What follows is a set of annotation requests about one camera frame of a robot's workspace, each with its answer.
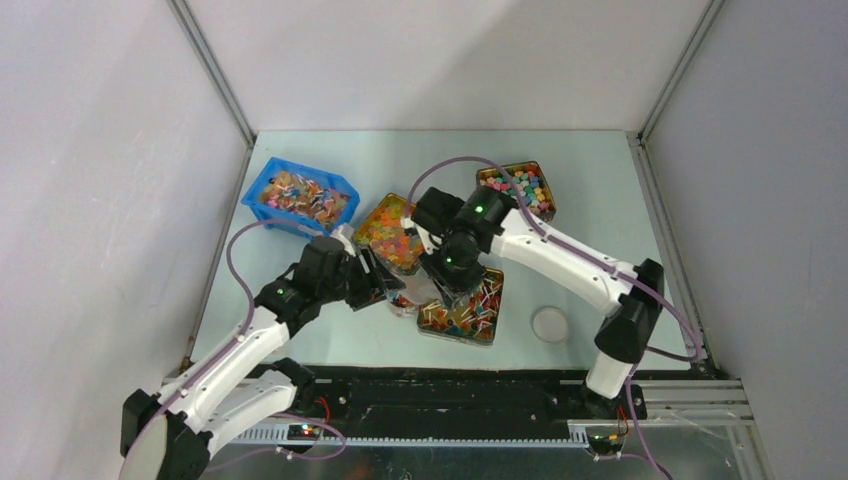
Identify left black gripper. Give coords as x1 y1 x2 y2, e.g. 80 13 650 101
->
318 244 405 311

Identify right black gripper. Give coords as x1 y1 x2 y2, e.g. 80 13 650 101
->
419 237 487 311

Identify clear plastic jar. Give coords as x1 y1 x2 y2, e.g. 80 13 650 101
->
387 271 440 318

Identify gold tin with lollipops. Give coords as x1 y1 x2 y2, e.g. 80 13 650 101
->
416 269 504 347

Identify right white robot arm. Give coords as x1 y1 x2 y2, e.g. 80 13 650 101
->
401 186 664 418

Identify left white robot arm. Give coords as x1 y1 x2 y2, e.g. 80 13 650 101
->
119 235 405 479

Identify gold tin pastel candies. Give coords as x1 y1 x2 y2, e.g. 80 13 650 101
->
476 160 557 223

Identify gold tin orange gummies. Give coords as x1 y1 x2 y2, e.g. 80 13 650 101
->
353 193 424 276

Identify white jar lid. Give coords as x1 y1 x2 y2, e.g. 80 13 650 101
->
530 306 570 344

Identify blue plastic candy bin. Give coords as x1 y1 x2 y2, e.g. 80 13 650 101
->
241 157 360 238

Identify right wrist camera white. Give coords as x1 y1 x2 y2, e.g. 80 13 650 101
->
400 216 440 254

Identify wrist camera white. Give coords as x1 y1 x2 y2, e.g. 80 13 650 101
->
400 216 440 254
330 223 357 257

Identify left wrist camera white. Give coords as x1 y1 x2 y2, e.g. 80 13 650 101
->
330 223 357 257

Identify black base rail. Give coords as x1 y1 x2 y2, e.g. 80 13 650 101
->
288 365 646 441

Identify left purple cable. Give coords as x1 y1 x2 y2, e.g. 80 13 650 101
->
122 218 326 465

